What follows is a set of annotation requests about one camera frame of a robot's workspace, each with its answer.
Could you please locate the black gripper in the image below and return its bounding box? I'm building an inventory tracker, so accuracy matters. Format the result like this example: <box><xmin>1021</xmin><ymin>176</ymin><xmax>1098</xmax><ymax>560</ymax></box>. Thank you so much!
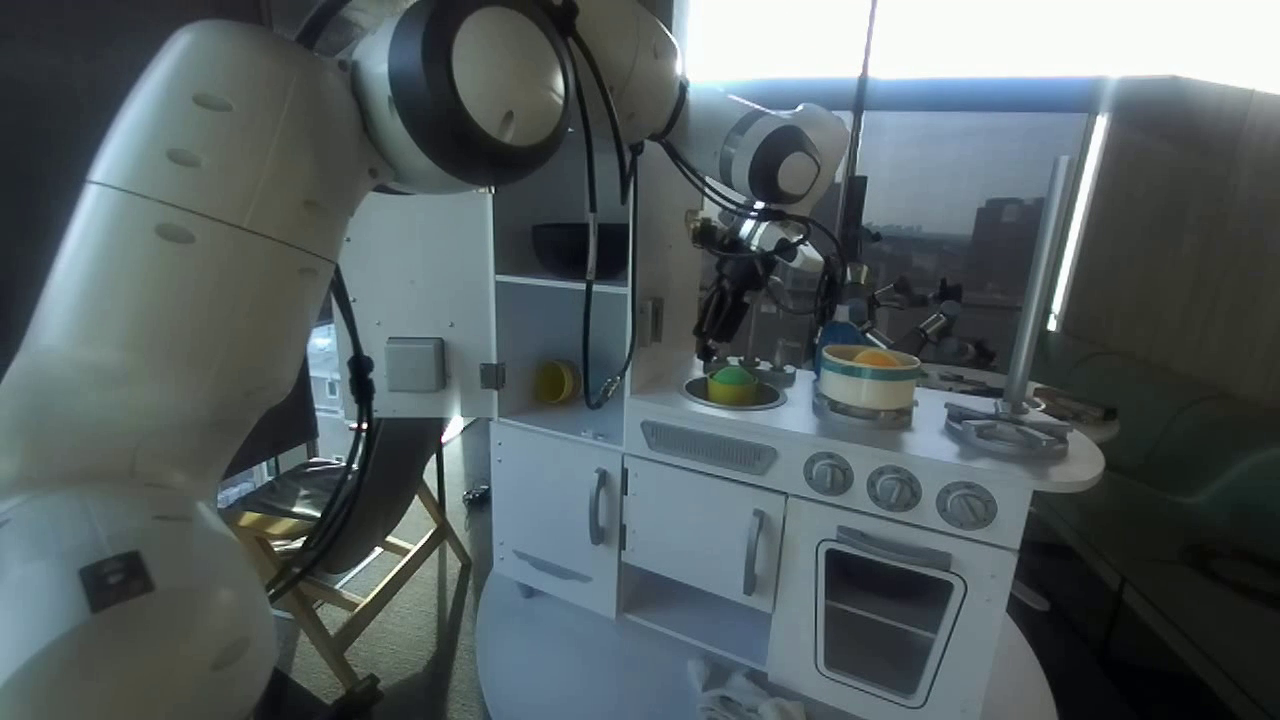
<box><xmin>691</xmin><ymin>248</ymin><xmax>777</xmax><ymax>363</ymax></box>

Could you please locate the green plushie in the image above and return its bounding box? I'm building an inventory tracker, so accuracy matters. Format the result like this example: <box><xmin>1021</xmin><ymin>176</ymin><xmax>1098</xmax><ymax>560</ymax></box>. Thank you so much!
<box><xmin>705</xmin><ymin>356</ymin><xmax>759</xmax><ymax>408</ymax></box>

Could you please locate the orange plushie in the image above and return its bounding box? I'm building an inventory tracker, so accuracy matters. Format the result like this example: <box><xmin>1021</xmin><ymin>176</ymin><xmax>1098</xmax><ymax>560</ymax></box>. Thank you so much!
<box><xmin>838</xmin><ymin>342</ymin><xmax>920</xmax><ymax>373</ymax></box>

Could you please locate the white bowl with green stripe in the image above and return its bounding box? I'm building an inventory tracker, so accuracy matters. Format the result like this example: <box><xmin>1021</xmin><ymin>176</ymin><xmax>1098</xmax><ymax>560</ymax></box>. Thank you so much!
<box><xmin>815</xmin><ymin>339</ymin><xmax>927</xmax><ymax>421</ymax></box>

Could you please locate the black bowl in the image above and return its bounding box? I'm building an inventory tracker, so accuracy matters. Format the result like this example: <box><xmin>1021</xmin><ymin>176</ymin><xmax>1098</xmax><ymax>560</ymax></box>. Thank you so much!
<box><xmin>528</xmin><ymin>217</ymin><xmax>632</xmax><ymax>283</ymax></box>

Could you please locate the white toy kitchen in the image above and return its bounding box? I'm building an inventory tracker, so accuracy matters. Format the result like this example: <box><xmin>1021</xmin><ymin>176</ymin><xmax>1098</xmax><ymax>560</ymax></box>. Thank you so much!
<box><xmin>332</xmin><ymin>131</ymin><xmax>1113</xmax><ymax>720</ymax></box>

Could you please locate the yellow toy on shelf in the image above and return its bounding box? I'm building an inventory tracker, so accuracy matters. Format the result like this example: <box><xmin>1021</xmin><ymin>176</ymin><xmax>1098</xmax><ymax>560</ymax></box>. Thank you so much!
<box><xmin>533</xmin><ymin>356</ymin><xmax>582</xmax><ymax>411</ymax></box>

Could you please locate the grey stove knob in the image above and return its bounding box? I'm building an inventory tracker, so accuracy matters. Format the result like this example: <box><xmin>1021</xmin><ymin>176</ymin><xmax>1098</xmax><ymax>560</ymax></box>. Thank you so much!
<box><xmin>801</xmin><ymin>449</ymin><xmax>855</xmax><ymax>501</ymax></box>
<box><xmin>933</xmin><ymin>475</ymin><xmax>1001</xmax><ymax>531</ymax></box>
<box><xmin>862</xmin><ymin>460</ymin><xmax>924</xmax><ymax>516</ymax></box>

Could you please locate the white oven door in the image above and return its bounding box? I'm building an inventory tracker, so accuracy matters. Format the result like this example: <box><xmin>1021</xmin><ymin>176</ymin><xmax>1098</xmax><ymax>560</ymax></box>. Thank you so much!
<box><xmin>766</xmin><ymin>496</ymin><xmax>1021</xmax><ymax>720</ymax></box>

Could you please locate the black thin pole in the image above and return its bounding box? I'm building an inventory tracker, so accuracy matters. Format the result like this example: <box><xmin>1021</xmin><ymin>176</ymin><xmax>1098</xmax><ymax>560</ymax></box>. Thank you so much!
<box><xmin>835</xmin><ymin>0</ymin><xmax>889</xmax><ymax>270</ymax></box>

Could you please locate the grey box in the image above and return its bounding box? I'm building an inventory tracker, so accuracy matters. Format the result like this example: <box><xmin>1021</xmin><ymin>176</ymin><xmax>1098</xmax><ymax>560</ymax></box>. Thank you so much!
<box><xmin>384</xmin><ymin>330</ymin><xmax>452</xmax><ymax>396</ymax></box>

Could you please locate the silver metal pole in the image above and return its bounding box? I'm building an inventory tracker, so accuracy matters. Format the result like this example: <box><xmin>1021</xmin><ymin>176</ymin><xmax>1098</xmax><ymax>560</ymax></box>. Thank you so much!
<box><xmin>1001</xmin><ymin>150</ymin><xmax>1075</xmax><ymax>416</ymax></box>

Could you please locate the wooden folding chair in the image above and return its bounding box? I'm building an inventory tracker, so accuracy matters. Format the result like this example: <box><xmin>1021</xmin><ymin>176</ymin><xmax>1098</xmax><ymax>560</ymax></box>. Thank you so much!
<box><xmin>217</xmin><ymin>411</ymin><xmax>476</xmax><ymax>694</ymax></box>

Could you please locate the thin black cable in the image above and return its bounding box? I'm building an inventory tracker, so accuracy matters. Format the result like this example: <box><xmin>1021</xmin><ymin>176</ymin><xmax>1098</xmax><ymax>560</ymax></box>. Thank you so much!
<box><xmin>551</xmin><ymin>13</ymin><xmax>645</xmax><ymax>411</ymax></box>

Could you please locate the white cabinet door with handle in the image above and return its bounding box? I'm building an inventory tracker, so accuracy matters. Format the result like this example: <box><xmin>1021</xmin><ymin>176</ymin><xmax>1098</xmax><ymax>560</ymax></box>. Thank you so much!
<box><xmin>490</xmin><ymin>421</ymin><xmax>627</xmax><ymax>620</ymax></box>
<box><xmin>620</xmin><ymin>452</ymin><xmax>790</xmax><ymax>615</ymax></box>

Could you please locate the thick black cable bundle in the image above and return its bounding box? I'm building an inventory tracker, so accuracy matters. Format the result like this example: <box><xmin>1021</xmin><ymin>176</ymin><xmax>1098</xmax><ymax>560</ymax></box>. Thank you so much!
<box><xmin>255</xmin><ymin>270</ymin><xmax>379</xmax><ymax>603</ymax></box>

